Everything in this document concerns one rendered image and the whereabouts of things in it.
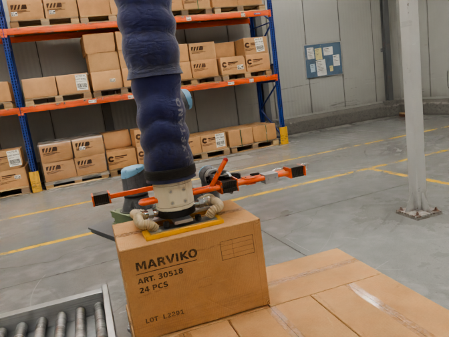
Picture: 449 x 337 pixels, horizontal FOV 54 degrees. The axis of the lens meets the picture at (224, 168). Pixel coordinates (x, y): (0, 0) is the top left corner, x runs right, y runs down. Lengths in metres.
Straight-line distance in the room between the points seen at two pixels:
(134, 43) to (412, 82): 3.26
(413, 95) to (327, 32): 8.27
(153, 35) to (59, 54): 8.63
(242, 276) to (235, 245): 0.14
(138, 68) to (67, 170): 7.32
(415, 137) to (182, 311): 3.29
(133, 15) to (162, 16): 0.11
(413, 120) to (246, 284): 3.06
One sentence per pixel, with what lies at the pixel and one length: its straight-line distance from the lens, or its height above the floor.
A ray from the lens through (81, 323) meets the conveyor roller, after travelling 2.23.
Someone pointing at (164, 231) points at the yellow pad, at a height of 0.97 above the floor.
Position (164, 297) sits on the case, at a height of 0.71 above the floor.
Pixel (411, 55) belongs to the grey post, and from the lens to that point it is 4.60.
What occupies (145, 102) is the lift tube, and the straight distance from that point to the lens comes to 1.82.
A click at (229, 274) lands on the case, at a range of 1.93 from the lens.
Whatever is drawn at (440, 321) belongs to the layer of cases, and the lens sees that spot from 1.95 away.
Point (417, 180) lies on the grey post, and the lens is 4.74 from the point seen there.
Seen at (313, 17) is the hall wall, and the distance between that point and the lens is 12.52.
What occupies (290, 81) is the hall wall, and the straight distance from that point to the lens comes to 11.96.
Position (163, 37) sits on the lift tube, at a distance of 1.82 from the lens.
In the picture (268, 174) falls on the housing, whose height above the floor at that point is 1.09.
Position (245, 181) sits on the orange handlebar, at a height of 1.08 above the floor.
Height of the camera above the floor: 1.53
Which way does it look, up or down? 11 degrees down
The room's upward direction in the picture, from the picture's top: 8 degrees counter-clockwise
